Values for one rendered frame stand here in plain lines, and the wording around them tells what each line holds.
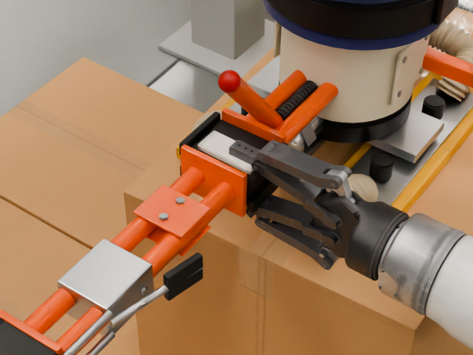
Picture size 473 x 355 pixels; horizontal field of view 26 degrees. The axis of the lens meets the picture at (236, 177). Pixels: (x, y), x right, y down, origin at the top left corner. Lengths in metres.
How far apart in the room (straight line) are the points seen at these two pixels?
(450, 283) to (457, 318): 0.03
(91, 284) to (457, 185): 0.53
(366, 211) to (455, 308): 0.13
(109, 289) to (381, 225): 0.27
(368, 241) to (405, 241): 0.04
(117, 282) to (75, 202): 0.88
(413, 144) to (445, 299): 0.34
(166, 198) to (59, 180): 0.85
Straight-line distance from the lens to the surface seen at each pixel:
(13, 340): 0.93
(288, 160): 1.03
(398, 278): 0.99
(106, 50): 3.11
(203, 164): 1.08
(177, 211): 1.04
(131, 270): 0.98
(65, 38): 3.17
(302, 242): 1.09
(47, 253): 1.77
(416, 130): 1.30
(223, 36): 2.99
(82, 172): 1.90
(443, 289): 0.98
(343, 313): 1.18
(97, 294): 0.97
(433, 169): 1.30
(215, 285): 1.28
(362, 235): 1.01
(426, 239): 0.99
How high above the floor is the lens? 1.83
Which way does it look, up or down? 44 degrees down
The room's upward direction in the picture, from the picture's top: straight up
